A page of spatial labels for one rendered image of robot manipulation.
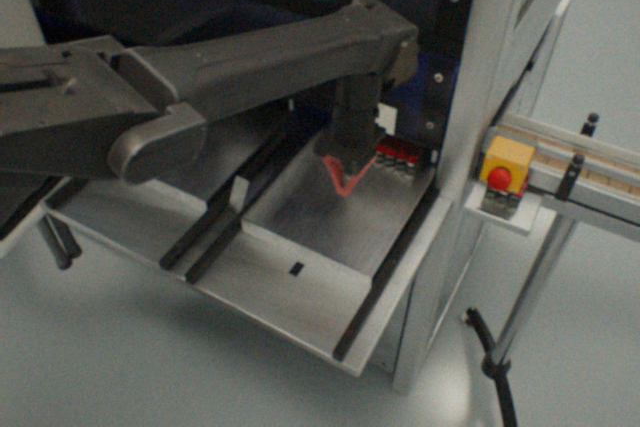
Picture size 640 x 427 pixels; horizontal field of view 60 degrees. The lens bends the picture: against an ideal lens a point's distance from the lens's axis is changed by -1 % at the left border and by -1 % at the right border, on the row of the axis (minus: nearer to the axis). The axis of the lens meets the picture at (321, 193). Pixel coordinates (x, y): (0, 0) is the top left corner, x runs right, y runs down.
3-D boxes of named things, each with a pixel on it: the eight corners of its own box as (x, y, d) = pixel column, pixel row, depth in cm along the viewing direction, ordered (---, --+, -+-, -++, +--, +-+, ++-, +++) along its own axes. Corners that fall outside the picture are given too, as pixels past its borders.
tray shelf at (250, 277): (193, 82, 138) (192, 76, 136) (465, 182, 114) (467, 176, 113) (40, 208, 109) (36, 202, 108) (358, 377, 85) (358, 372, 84)
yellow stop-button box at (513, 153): (490, 157, 105) (498, 127, 100) (528, 170, 102) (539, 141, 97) (477, 182, 100) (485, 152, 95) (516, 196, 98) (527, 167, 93)
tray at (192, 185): (208, 82, 135) (206, 69, 132) (301, 115, 126) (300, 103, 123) (107, 167, 114) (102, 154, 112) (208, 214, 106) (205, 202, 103)
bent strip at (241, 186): (240, 196, 109) (236, 175, 104) (252, 202, 108) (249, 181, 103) (193, 246, 100) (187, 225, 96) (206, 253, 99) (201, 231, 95)
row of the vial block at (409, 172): (337, 145, 119) (338, 128, 115) (416, 174, 113) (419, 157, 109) (332, 151, 117) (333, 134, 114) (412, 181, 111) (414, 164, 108)
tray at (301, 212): (332, 126, 123) (332, 114, 121) (444, 167, 114) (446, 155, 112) (242, 230, 103) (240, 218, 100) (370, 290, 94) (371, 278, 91)
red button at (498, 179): (489, 175, 99) (494, 158, 96) (511, 183, 98) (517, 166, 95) (482, 188, 97) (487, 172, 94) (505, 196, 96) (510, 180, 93)
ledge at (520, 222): (484, 168, 117) (486, 162, 115) (546, 190, 112) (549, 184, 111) (461, 212, 109) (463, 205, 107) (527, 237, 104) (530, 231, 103)
